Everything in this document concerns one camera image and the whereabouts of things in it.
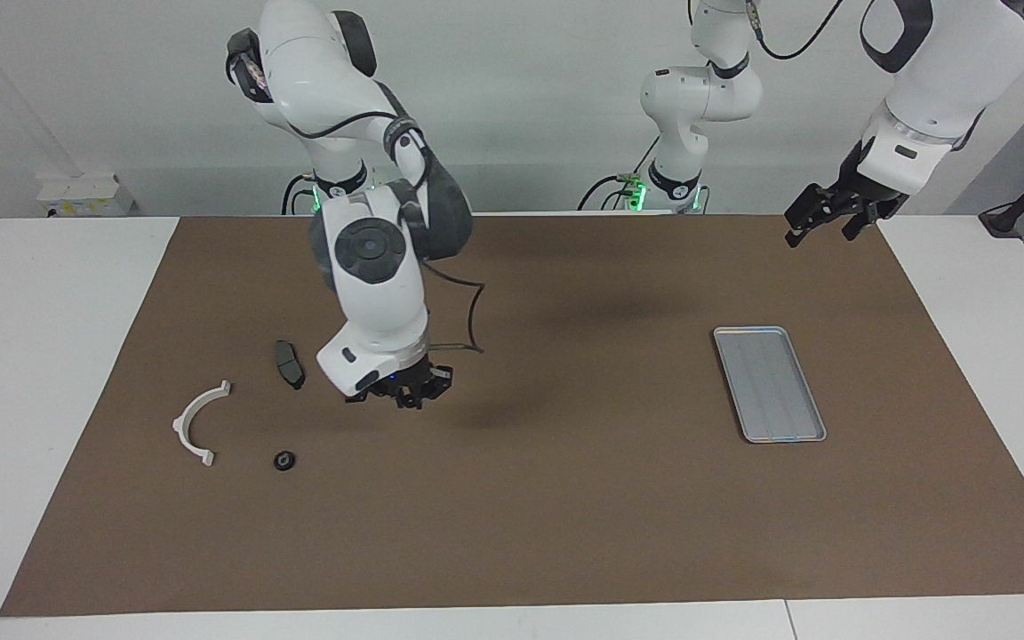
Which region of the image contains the silver metal tray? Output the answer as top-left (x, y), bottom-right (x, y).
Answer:
top-left (713, 326), bottom-right (828, 444)

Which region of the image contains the curved dark brake pad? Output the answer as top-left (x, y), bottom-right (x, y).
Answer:
top-left (274, 340), bottom-right (307, 391)

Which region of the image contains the brown table mat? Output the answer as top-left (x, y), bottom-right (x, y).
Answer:
top-left (0, 213), bottom-right (1024, 618)

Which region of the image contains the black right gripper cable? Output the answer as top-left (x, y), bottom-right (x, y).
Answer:
top-left (279, 107), bottom-right (488, 354)

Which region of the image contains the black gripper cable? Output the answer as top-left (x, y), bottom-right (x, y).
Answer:
top-left (279, 107), bottom-right (488, 354)
top-left (748, 0), bottom-right (844, 60)

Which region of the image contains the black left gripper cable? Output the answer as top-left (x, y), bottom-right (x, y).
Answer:
top-left (748, 0), bottom-right (844, 60)

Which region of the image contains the black left base cable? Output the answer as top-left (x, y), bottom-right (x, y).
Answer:
top-left (577, 133), bottom-right (662, 212)

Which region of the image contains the white half-ring bracket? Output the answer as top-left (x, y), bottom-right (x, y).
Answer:
top-left (172, 380), bottom-right (233, 468)

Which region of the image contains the white wall power box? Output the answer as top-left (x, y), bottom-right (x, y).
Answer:
top-left (36, 173), bottom-right (135, 218)

